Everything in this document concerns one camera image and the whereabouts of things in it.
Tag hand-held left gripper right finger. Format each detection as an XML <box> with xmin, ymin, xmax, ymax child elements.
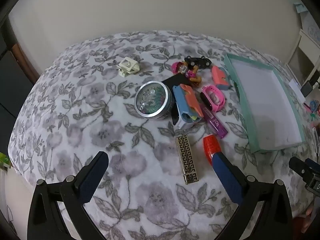
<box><xmin>212</xmin><ymin>152</ymin><xmax>293</xmax><ymax>240</ymax></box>

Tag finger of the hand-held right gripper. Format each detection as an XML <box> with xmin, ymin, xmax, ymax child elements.
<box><xmin>289</xmin><ymin>156</ymin><xmax>308</xmax><ymax>179</ymax></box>
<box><xmin>305</xmin><ymin>158</ymin><xmax>320</xmax><ymax>174</ymax></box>

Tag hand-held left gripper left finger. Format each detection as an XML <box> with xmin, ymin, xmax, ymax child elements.
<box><xmin>27</xmin><ymin>151</ymin><xmax>109</xmax><ymax>240</ymax></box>

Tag red-orange plastic container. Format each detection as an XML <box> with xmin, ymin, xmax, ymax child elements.
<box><xmin>202</xmin><ymin>134</ymin><xmax>222</xmax><ymax>167</ymax></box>

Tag gold and black patterned box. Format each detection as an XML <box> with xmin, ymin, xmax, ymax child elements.
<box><xmin>175</xmin><ymin>135</ymin><xmax>200</xmax><ymax>185</ymax></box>

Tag purple tube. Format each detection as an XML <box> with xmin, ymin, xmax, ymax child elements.
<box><xmin>203</xmin><ymin>105</ymin><xmax>228</xmax><ymax>139</ymax></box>

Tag teal cardboard box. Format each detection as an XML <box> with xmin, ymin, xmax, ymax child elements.
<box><xmin>223</xmin><ymin>53</ymin><xmax>306</xmax><ymax>154</ymax></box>

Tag pink smart watch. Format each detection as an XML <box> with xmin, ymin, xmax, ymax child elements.
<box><xmin>200</xmin><ymin>85</ymin><xmax>226</xmax><ymax>112</ymax></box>

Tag large blue and orange toy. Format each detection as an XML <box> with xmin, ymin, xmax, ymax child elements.
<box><xmin>171</xmin><ymin>84</ymin><xmax>204</xmax><ymax>130</ymax></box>

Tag round tin with beads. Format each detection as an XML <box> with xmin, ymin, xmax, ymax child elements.
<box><xmin>134</xmin><ymin>81</ymin><xmax>173</xmax><ymax>119</ymax></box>

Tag cream hair claw clip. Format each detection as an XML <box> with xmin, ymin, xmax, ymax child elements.
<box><xmin>116</xmin><ymin>57</ymin><xmax>140</xmax><ymax>77</ymax></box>

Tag doll with pink helmet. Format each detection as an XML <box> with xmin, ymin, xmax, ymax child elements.
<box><xmin>171</xmin><ymin>61</ymin><xmax>202</xmax><ymax>85</ymax></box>

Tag person's right hand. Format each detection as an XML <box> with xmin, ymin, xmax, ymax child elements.
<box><xmin>300</xmin><ymin>200</ymin><xmax>320</xmax><ymax>234</ymax></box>

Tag grey floral blanket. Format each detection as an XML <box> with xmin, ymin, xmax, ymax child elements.
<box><xmin>7</xmin><ymin>30</ymin><xmax>320</xmax><ymax>240</ymax></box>

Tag black power adapter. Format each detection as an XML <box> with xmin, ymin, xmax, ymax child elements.
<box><xmin>301</xmin><ymin>80</ymin><xmax>313</xmax><ymax>97</ymax></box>

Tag white flat device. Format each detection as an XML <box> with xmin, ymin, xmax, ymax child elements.
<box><xmin>287</xmin><ymin>79</ymin><xmax>307</xmax><ymax>97</ymax></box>

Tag small orange and blue toy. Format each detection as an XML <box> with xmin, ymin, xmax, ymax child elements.
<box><xmin>211</xmin><ymin>66</ymin><xmax>232</xmax><ymax>90</ymax></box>

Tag white shelf unit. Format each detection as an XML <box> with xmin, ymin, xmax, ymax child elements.
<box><xmin>287</xmin><ymin>29</ymin><xmax>320</xmax><ymax>85</ymax></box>

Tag black toy car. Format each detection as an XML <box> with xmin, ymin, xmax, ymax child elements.
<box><xmin>184</xmin><ymin>56</ymin><xmax>212</xmax><ymax>69</ymax></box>

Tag dark wooden furniture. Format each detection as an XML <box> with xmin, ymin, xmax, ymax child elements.
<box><xmin>0</xmin><ymin>17</ymin><xmax>40</xmax><ymax>140</ymax></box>

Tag white floral print sheet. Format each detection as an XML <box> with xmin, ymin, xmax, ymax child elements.
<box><xmin>302</xmin><ymin>12</ymin><xmax>320</xmax><ymax>43</ymax></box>

